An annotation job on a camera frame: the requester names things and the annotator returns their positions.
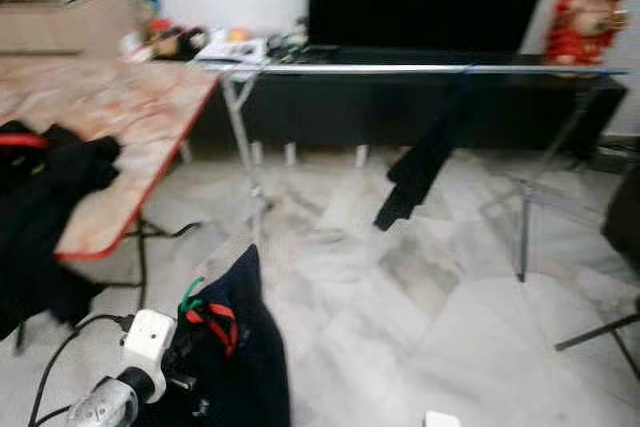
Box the green plastic hanger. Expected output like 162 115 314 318
178 275 209 313

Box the navy shirt red striped collar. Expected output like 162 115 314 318
180 244 293 427

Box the black shirt with green logo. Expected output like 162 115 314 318
373 112 461 233
0 134 124 340

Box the marble pattern folding table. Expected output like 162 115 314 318
0 54 223 340

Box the black TV cabinet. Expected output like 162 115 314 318
195 44 631 168

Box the white paper stack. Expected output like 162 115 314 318
195 37 269 64

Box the black plush toy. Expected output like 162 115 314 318
170 25 209 60

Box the jar with red lid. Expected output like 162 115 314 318
147 16 173 50

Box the silver metal clothes rack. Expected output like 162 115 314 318
195 59 631 283

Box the light wooden sideboard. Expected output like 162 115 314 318
0 0 141 56

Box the dark brown sofa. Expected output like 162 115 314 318
600 162 640 275

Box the red laughing Buddha statue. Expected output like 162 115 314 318
545 0 631 66

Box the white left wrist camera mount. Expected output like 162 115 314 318
122 309 179 380

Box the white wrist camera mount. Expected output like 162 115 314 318
423 410 463 427
122 309 179 380

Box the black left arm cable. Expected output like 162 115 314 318
27 310 129 427

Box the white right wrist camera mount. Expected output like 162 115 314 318
423 410 463 427

